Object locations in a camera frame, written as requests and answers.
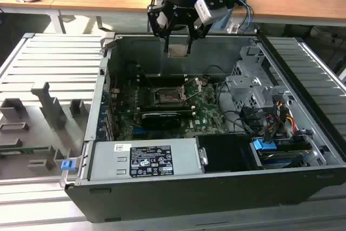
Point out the grey power supply box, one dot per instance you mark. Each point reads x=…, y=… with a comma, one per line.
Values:
x=108, y=160

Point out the metal socket locking lever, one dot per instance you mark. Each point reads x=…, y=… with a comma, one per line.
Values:
x=186, y=78
x=147, y=79

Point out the grey parts rack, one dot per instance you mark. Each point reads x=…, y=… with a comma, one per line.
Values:
x=48, y=106

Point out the blue expansion slot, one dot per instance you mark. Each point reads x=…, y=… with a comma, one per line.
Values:
x=140, y=131

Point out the black graphics card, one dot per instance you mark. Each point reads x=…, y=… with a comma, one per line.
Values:
x=162, y=120

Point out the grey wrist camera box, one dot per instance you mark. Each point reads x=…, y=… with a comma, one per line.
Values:
x=163, y=21

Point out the green RAM stick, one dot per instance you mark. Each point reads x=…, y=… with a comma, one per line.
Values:
x=24, y=150

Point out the hard disk in blue carrier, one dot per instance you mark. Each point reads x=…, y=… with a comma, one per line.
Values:
x=263, y=144

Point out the green motherboard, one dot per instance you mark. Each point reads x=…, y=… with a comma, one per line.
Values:
x=205, y=106

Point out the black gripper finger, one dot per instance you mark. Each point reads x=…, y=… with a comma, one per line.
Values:
x=191, y=32
x=152, y=22

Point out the grey metal bracket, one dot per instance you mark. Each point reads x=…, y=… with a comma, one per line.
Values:
x=107, y=40

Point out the silver square CPU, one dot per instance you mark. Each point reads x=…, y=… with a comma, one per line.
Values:
x=177, y=51

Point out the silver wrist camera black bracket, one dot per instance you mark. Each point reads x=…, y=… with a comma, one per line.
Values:
x=209, y=12

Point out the blue release latch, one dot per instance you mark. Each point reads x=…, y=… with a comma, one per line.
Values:
x=68, y=165

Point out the silver metal drive cage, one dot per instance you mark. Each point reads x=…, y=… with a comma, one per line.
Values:
x=243, y=85

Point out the CPU socket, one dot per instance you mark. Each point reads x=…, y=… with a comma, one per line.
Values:
x=167, y=97

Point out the black plastic shroud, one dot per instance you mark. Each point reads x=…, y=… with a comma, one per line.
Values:
x=224, y=152

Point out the black open PC case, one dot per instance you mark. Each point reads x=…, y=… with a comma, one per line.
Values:
x=189, y=201

